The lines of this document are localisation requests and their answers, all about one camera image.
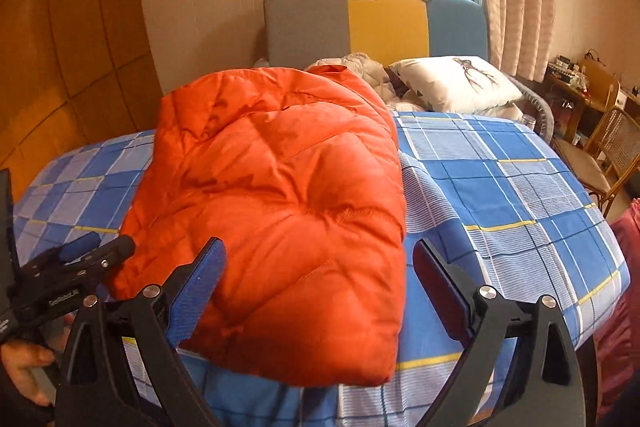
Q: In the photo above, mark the grey bed side rail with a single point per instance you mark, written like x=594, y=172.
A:
x=544, y=126

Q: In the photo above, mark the wicker back wooden chair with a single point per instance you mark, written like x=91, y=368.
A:
x=608, y=160

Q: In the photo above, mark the wooden desk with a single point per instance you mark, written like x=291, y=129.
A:
x=585, y=84

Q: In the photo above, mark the grey yellow blue headboard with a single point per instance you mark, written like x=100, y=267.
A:
x=301, y=32

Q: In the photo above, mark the left hand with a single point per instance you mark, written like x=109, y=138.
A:
x=19, y=358

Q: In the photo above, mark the white pillow with bird print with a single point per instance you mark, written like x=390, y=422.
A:
x=456, y=84

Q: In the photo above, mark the wooden wardrobe panels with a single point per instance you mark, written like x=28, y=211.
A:
x=73, y=72

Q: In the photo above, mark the red pink bedding pile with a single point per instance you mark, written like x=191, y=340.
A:
x=617, y=340

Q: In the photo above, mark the orange quilted down jacket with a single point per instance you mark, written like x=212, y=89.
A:
x=298, y=173

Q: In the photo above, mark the beige quilted blanket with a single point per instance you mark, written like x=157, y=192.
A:
x=394, y=93

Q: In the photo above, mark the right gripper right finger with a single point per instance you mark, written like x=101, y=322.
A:
x=543, y=386

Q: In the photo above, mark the blue plaid bed sheet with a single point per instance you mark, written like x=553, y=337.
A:
x=490, y=195

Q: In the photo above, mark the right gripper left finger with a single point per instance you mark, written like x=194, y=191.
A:
x=121, y=366

